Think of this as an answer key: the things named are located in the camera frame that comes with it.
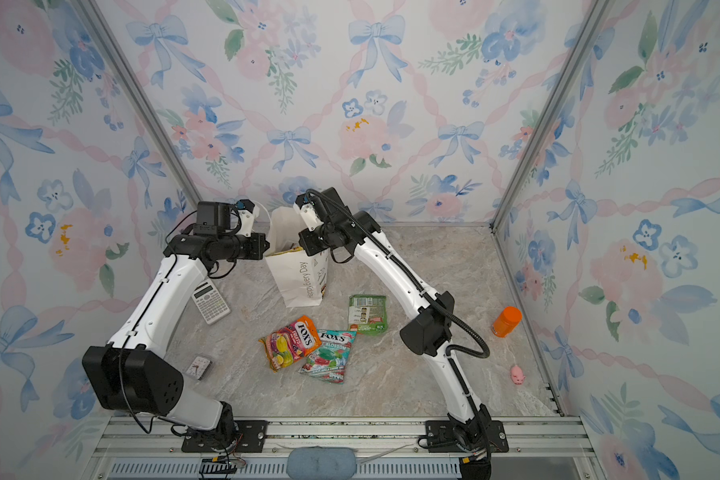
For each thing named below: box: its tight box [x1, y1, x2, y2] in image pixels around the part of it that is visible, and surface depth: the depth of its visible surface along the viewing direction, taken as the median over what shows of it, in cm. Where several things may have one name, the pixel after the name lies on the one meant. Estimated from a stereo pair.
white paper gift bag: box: [265, 206, 329, 308], surface depth 86 cm
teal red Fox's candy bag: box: [299, 329, 357, 384], surface depth 85 cm
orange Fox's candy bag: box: [258, 315, 322, 372], surface depth 88 cm
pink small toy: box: [511, 365, 526, 385], surface depth 84 cm
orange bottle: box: [491, 306, 523, 338], surface depth 87 cm
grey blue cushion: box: [286, 446, 357, 480], surface depth 70 cm
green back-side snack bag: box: [348, 294, 388, 336], surface depth 97 cm
